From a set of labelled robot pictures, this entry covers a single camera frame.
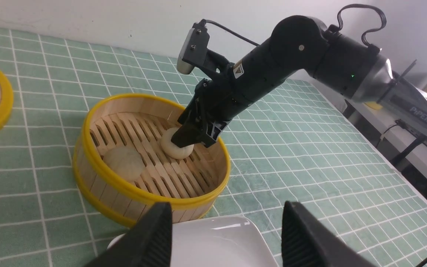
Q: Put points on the white square plate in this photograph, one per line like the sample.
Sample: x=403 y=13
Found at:
x=227 y=241

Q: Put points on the white side table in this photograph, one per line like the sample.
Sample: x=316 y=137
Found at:
x=372 y=123

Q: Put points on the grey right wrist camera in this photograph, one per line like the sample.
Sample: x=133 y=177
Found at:
x=194 y=50

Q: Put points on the steamed bun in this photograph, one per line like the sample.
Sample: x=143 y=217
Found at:
x=126 y=162
x=171 y=149

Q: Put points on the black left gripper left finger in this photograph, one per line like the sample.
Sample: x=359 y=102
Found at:
x=147 y=244

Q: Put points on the yellow bamboo steamer basket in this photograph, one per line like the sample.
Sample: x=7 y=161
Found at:
x=138 y=121

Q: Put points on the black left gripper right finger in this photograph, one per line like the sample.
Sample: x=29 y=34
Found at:
x=305 y=242

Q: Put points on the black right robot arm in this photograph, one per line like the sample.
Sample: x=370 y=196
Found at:
x=356 y=71

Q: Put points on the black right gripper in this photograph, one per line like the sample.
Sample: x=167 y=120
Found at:
x=211 y=109

